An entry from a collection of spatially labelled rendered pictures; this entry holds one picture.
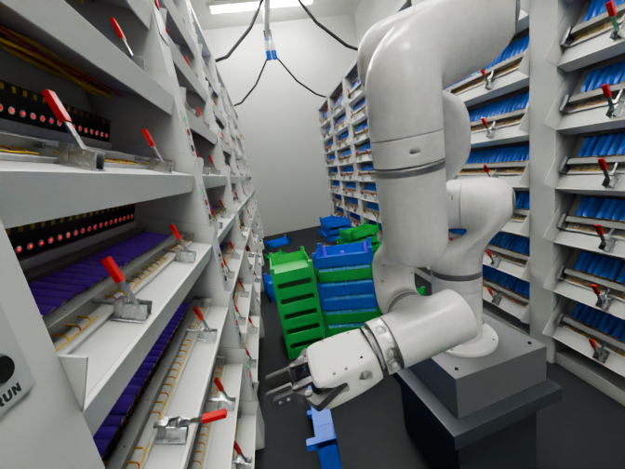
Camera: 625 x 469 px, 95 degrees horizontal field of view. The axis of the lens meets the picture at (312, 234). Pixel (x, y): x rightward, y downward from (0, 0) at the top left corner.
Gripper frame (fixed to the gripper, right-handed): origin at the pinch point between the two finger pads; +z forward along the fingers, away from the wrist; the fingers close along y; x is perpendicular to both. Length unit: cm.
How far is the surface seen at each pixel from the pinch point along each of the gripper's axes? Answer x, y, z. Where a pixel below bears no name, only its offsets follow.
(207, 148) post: 52, 115, 12
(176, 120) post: 51, 45, 7
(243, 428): -39, 39, 24
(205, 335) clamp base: 1.0, 25.8, 16.9
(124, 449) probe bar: 4.1, -4.4, 20.3
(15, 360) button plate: 24.9, -19.2, 10.5
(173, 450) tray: -0.8, -2.3, 16.6
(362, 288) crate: -37, 92, -36
